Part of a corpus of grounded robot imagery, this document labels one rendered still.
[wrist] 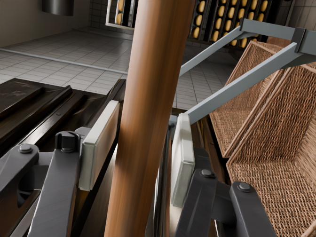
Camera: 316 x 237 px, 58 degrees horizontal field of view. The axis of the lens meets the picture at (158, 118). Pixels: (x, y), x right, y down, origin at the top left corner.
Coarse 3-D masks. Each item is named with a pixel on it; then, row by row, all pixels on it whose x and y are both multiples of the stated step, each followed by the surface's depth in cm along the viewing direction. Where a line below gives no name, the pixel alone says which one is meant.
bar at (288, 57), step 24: (240, 24) 97; (264, 24) 95; (216, 48) 100; (288, 48) 53; (312, 48) 51; (264, 72) 54; (216, 96) 57; (192, 120) 59; (168, 144) 50; (168, 168) 43; (168, 192) 38; (168, 216) 34
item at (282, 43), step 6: (270, 36) 172; (270, 42) 170; (276, 42) 160; (282, 42) 153; (288, 42) 145; (258, 84) 178; (246, 108) 192; (312, 108) 112; (306, 114) 115; (276, 156) 135
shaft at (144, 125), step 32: (160, 0) 14; (192, 0) 15; (160, 32) 15; (160, 64) 15; (128, 96) 17; (160, 96) 16; (128, 128) 17; (160, 128) 17; (128, 160) 18; (128, 192) 18; (128, 224) 19
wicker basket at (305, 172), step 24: (288, 72) 103; (312, 72) 102; (288, 96) 106; (312, 96) 106; (264, 120) 110; (288, 120) 110; (312, 120) 109; (240, 144) 114; (264, 144) 114; (288, 144) 114; (312, 144) 106; (240, 168) 115; (264, 168) 113; (288, 168) 112; (312, 168) 103; (264, 192) 100; (288, 192) 98; (312, 192) 98; (288, 216) 88; (312, 216) 87
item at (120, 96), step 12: (120, 84) 158; (120, 96) 154; (120, 108) 156; (96, 120) 108; (120, 120) 157; (84, 192) 93; (36, 204) 62; (24, 216) 59; (24, 228) 56; (72, 228) 83
